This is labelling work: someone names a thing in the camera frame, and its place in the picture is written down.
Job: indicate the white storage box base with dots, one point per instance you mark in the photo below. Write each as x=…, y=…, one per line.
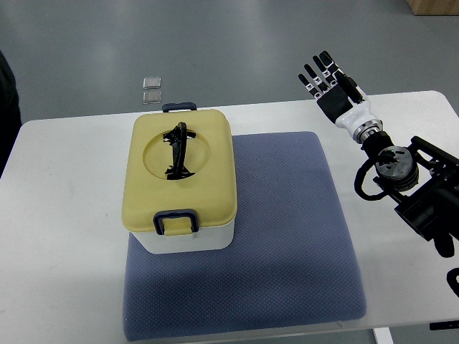
x=178, y=238

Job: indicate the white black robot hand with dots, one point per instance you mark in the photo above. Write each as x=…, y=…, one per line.
x=340, y=99

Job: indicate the black bracket under table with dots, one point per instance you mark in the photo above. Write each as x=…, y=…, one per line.
x=448, y=325

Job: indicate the upper metal floor plate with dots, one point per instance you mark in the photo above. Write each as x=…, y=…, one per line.
x=151, y=82

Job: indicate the white table leg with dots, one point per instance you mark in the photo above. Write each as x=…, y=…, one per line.
x=383, y=336

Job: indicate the dark object at left edge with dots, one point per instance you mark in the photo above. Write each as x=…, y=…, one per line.
x=10, y=113

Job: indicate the wooden furniture corner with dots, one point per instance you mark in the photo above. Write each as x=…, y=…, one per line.
x=434, y=7

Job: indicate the yellow storage box lid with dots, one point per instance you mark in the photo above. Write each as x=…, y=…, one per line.
x=180, y=173

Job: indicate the blue grey seat cushion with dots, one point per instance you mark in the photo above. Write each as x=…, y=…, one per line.
x=291, y=261

